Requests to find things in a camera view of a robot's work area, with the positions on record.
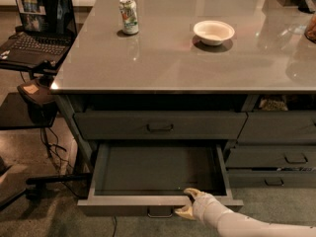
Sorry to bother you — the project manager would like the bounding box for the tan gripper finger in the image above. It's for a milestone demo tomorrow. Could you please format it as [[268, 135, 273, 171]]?
[[184, 188, 204, 199], [175, 205, 195, 220]]

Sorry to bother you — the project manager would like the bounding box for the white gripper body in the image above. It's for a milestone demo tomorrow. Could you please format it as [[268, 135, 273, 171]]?
[[193, 192, 232, 230]]

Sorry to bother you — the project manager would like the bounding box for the grey drawer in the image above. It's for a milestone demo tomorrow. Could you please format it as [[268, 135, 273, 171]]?
[[238, 111, 316, 144], [225, 145, 316, 169], [74, 111, 247, 139], [228, 170, 316, 188], [78, 140, 243, 218]]

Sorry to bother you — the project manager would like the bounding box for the black open laptop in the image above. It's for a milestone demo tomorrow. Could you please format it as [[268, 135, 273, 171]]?
[[0, 0, 77, 69]]

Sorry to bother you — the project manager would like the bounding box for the snack bag under counter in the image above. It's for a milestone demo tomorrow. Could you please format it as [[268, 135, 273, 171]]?
[[259, 96, 288, 111]]

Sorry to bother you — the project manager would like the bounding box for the white paper bowl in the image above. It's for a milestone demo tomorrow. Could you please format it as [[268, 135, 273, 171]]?
[[194, 21, 235, 46]]

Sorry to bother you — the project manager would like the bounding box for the black device with sticky note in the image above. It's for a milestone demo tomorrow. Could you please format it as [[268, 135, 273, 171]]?
[[17, 76, 57, 123]]

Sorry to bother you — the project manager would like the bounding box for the black laptop stand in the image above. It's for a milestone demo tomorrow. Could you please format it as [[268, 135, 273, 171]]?
[[0, 61, 92, 210]]

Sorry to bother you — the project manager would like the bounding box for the brown item at counter edge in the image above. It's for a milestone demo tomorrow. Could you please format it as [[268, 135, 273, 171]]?
[[304, 14, 316, 42]]

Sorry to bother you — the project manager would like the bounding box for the green white soda can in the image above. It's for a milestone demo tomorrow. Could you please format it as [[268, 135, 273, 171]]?
[[118, 0, 139, 35]]

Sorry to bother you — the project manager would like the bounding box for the grey counter cabinet frame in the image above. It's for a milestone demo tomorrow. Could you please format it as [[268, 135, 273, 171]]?
[[58, 94, 315, 187]]

